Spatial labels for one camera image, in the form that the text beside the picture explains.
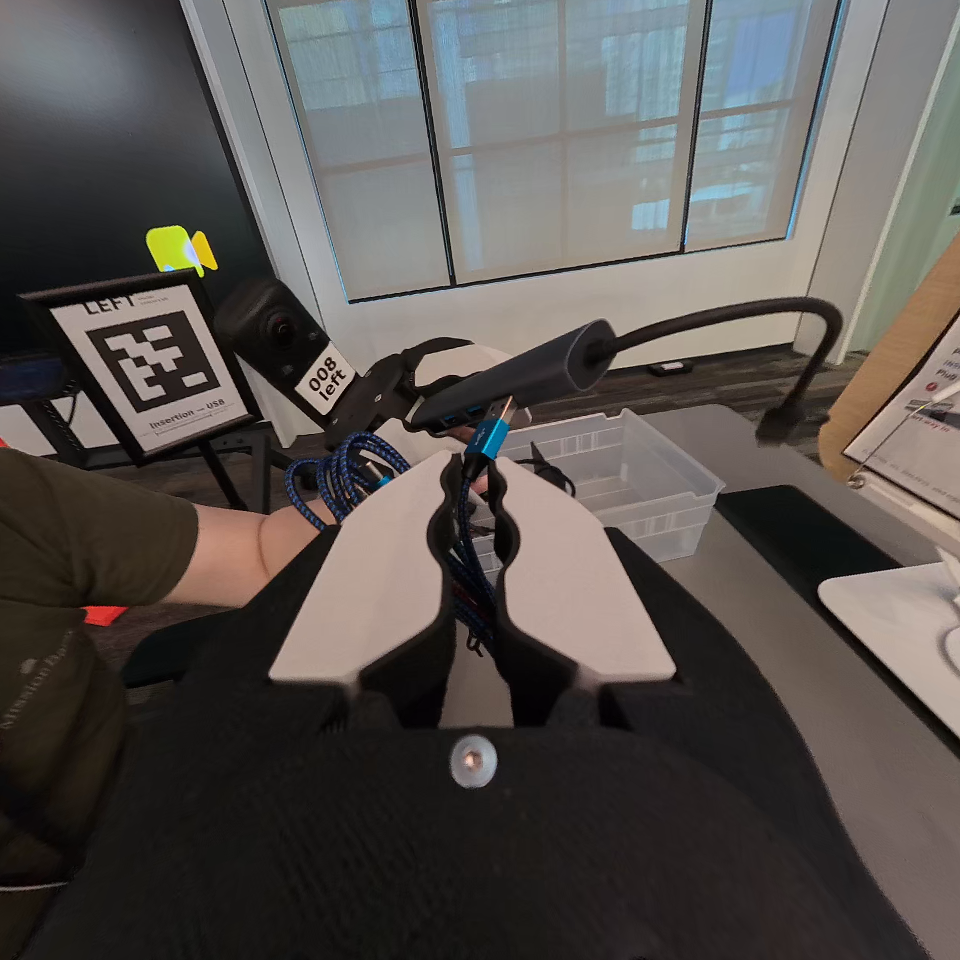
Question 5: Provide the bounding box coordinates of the clear plastic bin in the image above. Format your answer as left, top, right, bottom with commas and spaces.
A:
470, 405, 727, 567

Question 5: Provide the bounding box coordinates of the blue red braided cable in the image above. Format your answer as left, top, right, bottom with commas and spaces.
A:
282, 395, 522, 664

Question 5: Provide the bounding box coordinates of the grey metal USB hub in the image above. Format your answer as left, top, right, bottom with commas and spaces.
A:
408, 318, 619, 436

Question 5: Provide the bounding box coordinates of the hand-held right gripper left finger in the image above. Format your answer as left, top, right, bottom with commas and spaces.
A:
267, 450, 463, 709

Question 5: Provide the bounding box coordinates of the instruction poster board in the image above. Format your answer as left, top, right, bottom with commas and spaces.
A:
818, 233, 960, 522

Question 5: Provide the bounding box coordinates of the USB cable with tethered adapter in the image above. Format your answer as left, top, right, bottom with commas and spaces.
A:
605, 296, 847, 448

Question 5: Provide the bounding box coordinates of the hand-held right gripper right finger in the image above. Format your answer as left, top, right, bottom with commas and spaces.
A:
486, 455, 679, 709

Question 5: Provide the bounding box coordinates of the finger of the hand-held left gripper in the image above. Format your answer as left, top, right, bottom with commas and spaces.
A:
402, 339, 514, 397

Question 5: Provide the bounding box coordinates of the person's left forearm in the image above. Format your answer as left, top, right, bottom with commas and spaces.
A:
158, 500, 286, 610

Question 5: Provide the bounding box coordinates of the black white marker sign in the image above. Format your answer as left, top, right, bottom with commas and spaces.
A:
18, 270, 268, 511

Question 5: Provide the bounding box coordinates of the person's left hand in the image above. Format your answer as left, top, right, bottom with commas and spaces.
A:
255, 503, 327, 589

